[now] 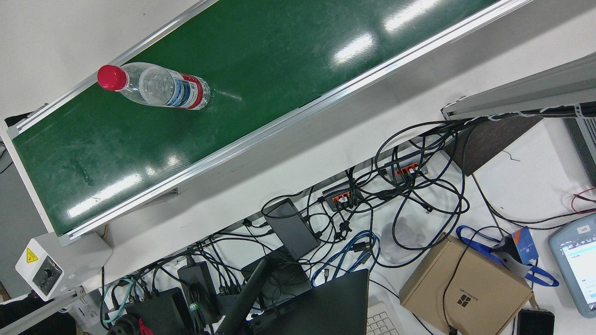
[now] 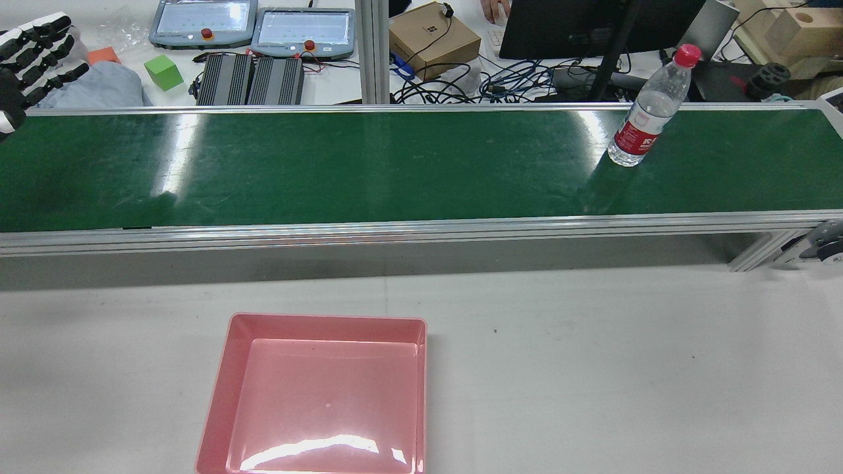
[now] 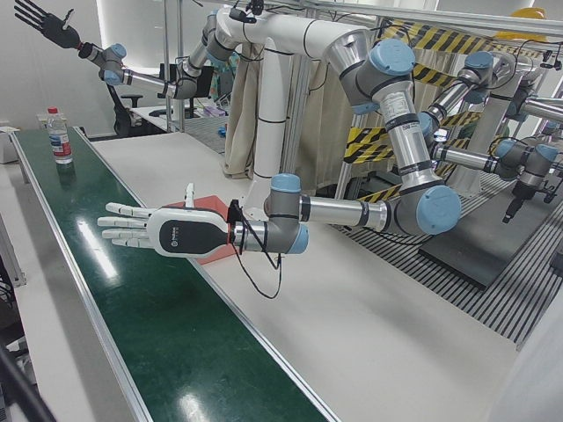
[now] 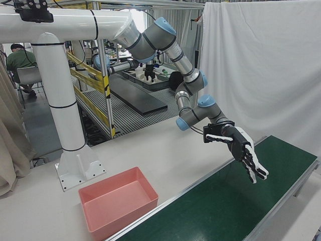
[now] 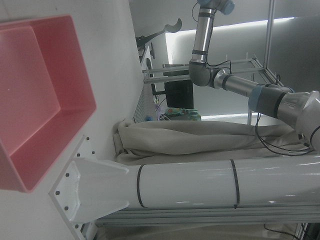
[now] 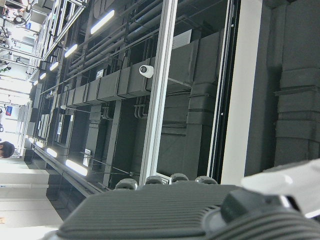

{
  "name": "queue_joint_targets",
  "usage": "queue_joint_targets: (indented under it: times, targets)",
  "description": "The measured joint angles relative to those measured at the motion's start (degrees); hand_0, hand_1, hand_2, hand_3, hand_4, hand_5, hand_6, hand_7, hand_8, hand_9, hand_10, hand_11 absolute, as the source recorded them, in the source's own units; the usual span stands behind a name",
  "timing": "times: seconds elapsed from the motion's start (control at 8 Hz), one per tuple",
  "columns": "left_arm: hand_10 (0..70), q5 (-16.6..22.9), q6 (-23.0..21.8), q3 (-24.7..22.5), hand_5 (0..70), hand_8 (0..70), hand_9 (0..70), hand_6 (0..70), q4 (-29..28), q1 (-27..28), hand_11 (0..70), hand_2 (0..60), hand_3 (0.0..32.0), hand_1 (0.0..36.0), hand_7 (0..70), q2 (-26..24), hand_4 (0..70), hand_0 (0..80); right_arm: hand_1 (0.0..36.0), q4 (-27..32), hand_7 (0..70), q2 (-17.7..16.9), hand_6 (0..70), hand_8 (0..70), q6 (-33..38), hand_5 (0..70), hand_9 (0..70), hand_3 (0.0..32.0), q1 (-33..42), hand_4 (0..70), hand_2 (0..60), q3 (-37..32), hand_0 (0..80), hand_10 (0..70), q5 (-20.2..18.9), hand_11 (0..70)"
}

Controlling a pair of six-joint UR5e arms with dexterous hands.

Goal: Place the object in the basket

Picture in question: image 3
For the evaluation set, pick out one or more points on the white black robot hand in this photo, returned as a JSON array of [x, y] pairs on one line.
[[184, 230], [59, 28]]

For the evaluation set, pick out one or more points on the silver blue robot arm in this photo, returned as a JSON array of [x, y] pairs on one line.
[[141, 79], [334, 211]]

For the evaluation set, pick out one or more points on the background silver blue robot arm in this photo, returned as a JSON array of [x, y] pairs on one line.
[[466, 157], [479, 70]]

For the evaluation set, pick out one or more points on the pink plastic basket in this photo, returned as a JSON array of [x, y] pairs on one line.
[[211, 204]]

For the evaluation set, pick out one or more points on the green conveyor belt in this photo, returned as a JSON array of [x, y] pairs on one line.
[[154, 307]]

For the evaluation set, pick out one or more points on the black office chair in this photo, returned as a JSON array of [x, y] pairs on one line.
[[122, 110]]

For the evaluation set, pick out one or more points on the clear water bottle red cap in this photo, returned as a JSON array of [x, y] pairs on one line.
[[59, 140]]

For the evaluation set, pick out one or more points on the beige curtain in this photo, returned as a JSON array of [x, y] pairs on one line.
[[239, 132]]

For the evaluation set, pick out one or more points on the black background monitor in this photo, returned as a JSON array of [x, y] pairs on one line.
[[203, 85]]

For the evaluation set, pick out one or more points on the yellow black striped barrier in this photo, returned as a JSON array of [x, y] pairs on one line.
[[369, 145]]

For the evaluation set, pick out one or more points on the black floor platform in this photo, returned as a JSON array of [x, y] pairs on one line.
[[479, 255]]

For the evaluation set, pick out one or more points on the background black robot gripper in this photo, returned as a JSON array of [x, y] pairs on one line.
[[519, 198]]

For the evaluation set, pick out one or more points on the yellow hard hat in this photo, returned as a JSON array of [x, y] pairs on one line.
[[521, 35], [528, 12]]

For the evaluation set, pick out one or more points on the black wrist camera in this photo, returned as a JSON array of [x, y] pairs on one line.
[[235, 211]]

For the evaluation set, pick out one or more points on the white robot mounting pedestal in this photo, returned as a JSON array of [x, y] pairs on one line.
[[269, 110]]

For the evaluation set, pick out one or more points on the black camera on pedestal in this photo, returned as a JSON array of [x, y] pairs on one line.
[[242, 16]]

